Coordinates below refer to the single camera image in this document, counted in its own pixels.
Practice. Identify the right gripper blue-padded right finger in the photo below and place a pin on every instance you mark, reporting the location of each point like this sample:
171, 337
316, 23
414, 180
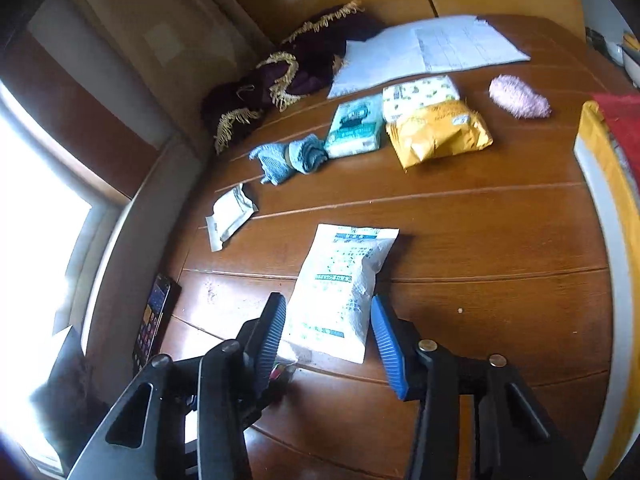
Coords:
397, 342

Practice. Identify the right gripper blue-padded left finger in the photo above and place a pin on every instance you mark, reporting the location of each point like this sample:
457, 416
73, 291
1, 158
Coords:
260, 340

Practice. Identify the white blue printed tissue pack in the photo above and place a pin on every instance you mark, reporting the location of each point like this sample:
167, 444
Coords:
329, 310

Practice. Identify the small light blue cloth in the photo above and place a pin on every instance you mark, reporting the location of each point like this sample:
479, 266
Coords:
280, 161

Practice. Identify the teal bear tissue pack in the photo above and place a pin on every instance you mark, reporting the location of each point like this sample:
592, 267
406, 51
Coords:
356, 127

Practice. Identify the yellow orange tissue pack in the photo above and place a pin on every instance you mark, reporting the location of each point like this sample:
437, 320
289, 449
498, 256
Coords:
440, 130

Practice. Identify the lemon print tissue pack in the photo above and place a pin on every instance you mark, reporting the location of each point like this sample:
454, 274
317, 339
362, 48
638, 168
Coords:
407, 97

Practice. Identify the pink fluffy soft ball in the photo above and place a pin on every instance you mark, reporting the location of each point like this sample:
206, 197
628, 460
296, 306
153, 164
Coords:
516, 97

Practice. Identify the dark red tissue pack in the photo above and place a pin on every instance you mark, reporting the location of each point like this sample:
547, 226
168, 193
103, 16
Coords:
622, 129

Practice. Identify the coloured pens bundle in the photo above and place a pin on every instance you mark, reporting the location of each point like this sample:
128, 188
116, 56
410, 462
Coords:
282, 374

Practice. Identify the black smartphone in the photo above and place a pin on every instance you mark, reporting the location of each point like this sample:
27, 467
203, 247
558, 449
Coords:
161, 303

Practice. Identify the small white wipes packet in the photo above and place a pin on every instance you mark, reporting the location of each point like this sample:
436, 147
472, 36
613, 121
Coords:
230, 212

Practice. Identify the dark purple gold-fringed cloth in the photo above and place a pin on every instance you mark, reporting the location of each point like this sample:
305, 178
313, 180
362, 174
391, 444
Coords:
304, 63

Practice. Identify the white paper sheets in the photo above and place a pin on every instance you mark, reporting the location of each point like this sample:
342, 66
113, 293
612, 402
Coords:
435, 46

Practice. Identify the white electric cooking pot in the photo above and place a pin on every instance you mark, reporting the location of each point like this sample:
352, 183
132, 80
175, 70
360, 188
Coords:
631, 57

